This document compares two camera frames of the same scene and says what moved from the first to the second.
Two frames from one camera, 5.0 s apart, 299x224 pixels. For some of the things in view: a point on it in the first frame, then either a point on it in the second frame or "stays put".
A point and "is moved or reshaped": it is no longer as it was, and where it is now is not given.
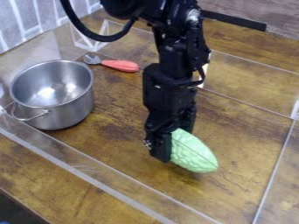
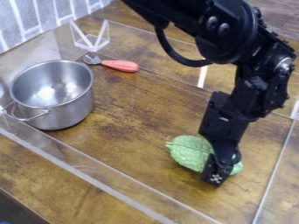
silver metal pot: (50, 92) stays put
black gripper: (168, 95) -> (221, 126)
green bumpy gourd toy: (191, 154) is moved or reshaped
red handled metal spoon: (117, 65) stays put
